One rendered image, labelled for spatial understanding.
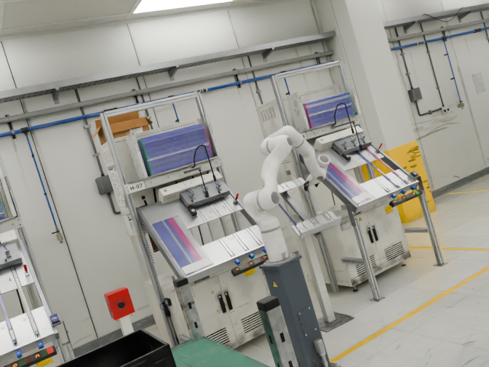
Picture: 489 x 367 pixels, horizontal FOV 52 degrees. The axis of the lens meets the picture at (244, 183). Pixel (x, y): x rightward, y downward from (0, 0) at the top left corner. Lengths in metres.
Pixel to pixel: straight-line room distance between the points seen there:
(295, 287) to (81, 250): 2.58
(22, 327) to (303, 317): 1.53
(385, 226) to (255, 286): 1.35
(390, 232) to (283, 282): 1.83
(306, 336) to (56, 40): 3.62
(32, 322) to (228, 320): 1.32
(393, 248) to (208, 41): 2.95
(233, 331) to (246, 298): 0.25
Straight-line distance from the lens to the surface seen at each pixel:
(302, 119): 4.20
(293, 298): 2.87
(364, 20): 6.35
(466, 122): 8.11
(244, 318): 3.68
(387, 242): 4.44
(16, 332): 3.02
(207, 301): 3.53
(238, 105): 5.64
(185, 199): 3.53
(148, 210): 3.53
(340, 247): 4.13
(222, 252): 3.28
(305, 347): 2.96
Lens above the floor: 1.35
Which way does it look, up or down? 3 degrees down
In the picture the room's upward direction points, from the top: 17 degrees counter-clockwise
